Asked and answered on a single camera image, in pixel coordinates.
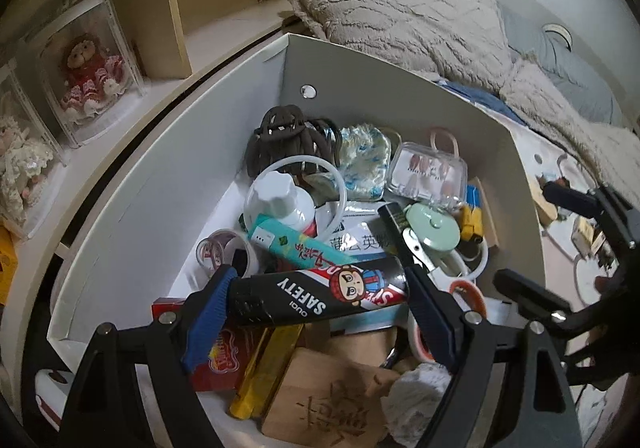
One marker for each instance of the mint green round compact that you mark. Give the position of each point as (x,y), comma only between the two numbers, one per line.
(430,225)

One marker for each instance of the blue white patterned pouch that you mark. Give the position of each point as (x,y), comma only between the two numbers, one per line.
(362,153)

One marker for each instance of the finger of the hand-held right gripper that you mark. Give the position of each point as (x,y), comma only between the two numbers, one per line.
(525,288)
(570,198)

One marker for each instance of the gold foil packet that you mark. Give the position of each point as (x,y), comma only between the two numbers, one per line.
(265,368)

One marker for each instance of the white round object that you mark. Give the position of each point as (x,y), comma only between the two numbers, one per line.
(556,30)

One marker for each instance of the white plastic bottle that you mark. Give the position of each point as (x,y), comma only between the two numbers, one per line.
(275,198)

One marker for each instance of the beige fluffy blanket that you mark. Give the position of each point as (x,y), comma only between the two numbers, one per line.
(425,28)

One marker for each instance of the teal white tube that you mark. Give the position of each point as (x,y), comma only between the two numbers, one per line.
(275,238)

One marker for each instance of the grey pillow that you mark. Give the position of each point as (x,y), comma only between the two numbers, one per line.
(575,73)

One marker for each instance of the clear tape roll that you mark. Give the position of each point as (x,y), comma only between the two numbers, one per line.
(215,248)

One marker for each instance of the clear press-on nail box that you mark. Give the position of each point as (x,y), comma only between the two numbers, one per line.
(425,178)

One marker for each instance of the yellow tube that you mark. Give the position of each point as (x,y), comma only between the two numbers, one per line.
(471,223)

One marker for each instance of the black cartoon print tube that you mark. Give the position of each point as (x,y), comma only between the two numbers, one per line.
(300,298)

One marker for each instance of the white red slipper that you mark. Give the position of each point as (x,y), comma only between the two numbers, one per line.
(50,393)

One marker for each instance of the red dressed doll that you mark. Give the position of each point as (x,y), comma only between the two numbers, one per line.
(90,78)

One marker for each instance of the red white tape roll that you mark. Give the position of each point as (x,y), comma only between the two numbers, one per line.
(475,298)

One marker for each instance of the red box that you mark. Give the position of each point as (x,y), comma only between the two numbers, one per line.
(225,353)

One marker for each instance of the printed bed sheet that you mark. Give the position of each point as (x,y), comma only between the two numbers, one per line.
(530,148)

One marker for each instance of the wooden shelf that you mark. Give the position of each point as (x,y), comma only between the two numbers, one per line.
(150,3)

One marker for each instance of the blue cloth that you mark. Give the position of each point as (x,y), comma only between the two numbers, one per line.
(480,98)

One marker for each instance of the brown hair claw clip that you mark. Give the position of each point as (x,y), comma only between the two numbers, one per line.
(275,128)

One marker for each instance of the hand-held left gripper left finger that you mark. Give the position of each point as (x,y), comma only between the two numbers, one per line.
(210,318)

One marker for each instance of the yellow box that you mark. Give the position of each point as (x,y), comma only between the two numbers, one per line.
(6,258)

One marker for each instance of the white printed packet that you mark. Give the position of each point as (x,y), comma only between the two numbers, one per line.
(360,238)

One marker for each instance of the cream dressed doll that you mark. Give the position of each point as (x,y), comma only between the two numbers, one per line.
(25,168)

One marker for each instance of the carved wooden block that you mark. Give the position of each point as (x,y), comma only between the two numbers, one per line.
(320,393)

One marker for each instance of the blue packet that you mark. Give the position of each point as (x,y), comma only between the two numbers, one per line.
(473,195)

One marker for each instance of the crumpled white tissue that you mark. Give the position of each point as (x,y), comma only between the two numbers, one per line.
(415,393)

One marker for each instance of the white storage box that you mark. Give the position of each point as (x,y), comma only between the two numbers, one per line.
(175,188)

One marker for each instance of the clear doll display case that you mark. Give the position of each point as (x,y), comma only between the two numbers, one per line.
(120,53)
(30,93)

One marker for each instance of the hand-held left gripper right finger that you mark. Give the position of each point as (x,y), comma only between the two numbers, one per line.
(435,323)

